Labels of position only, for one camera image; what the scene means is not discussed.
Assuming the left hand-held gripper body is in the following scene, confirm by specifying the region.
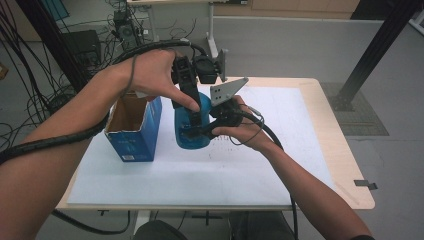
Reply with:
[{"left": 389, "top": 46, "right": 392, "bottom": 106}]
[{"left": 171, "top": 48, "right": 230, "bottom": 86}]

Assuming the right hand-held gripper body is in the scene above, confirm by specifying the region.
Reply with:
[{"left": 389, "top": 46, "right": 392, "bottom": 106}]
[{"left": 209, "top": 77, "right": 250, "bottom": 131}]

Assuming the blue bottle with white cap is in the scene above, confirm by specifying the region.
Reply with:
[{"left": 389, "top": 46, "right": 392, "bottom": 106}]
[{"left": 173, "top": 92, "right": 213, "bottom": 151}]

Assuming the blue cardboard box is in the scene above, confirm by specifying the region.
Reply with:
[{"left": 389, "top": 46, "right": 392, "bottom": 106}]
[{"left": 103, "top": 91, "right": 164, "bottom": 164}]

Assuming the person's left hand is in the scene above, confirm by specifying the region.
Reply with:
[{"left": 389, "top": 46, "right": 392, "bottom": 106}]
[{"left": 124, "top": 49, "right": 201, "bottom": 114}]

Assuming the person's right hand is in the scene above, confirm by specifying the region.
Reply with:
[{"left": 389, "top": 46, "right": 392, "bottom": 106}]
[{"left": 211, "top": 94, "right": 278, "bottom": 153}]

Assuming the white desk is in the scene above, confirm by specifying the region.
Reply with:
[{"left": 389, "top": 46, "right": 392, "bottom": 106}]
[{"left": 126, "top": 0, "right": 255, "bottom": 65}]

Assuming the white paper sheet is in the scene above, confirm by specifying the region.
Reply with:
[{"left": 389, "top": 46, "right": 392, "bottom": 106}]
[{"left": 66, "top": 84, "right": 336, "bottom": 206}]

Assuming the black computer tower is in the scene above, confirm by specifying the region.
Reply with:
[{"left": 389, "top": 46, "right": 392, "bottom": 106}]
[{"left": 112, "top": 9, "right": 144, "bottom": 52}]

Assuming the person's left leg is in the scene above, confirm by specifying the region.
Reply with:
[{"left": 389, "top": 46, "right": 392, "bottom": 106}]
[{"left": 132, "top": 219, "right": 188, "bottom": 240}]

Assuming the person's leg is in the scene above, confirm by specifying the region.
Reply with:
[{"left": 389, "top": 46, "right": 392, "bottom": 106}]
[
  {"left": 132, "top": 219, "right": 188, "bottom": 240},
  {"left": 229, "top": 210, "right": 295, "bottom": 240}
]

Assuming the wooden cabinet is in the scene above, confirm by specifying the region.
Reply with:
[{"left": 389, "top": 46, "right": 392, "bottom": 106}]
[{"left": 213, "top": 0, "right": 362, "bottom": 20}]

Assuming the person's right leg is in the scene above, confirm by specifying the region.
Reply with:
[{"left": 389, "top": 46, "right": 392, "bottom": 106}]
[{"left": 229, "top": 210, "right": 295, "bottom": 240}]

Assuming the grey floor mat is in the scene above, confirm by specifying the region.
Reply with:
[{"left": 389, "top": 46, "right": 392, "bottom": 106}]
[{"left": 319, "top": 82, "right": 390, "bottom": 137}]

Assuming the grey tape strip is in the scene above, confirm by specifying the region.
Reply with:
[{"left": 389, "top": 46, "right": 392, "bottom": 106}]
[{"left": 353, "top": 179, "right": 379, "bottom": 191}]

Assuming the thin right wrist cord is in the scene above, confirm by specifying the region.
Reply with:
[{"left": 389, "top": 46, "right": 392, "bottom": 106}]
[{"left": 227, "top": 103, "right": 266, "bottom": 147}]

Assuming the thin wrist cord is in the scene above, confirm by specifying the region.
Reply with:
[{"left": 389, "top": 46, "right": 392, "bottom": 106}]
[
  {"left": 227, "top": 103, "right": 266, "bottom": 147},
  {"left": 123, "top": 54, "right": 140, "bottom": 98}
]

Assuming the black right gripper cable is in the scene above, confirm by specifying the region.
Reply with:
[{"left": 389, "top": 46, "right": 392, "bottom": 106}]
[{"left": 237, "top": 109, "right": 300, "bottom": 240}]

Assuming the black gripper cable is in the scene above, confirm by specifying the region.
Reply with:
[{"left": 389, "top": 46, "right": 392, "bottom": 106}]
[
  {"left": 0, "top": 39, "right": 210, "bottom": 236},
  {"left": 237, "top": 109, "right": 300, "bottom": 240}
]

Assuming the thin left wrist cord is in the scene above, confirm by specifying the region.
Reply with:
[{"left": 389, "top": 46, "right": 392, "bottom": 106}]
[{"left": 123, "top": 54, "right": 140, "bottom": 98}]

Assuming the black table frame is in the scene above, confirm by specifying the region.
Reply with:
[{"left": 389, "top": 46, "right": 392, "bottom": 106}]
[{"left": 191, "top": 210, "right": 224, "bottom": 227}]

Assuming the tangle of black cables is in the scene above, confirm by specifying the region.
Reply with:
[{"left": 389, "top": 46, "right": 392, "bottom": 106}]
[{"left": 0, "top": 0, "right": 116, "bottom": 149}]

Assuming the black metal post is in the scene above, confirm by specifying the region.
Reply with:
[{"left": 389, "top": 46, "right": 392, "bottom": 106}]
[
  {"left": 329, "top": 0, "right": 424, "bottom": 112},
  {"left": 14, "top": 0, "right": 95, "bottom": 94}
]

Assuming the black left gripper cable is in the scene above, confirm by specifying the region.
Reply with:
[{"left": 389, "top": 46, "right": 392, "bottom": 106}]
[{"left": 0, "top": 39, "right": 210, "bottom": 236}]

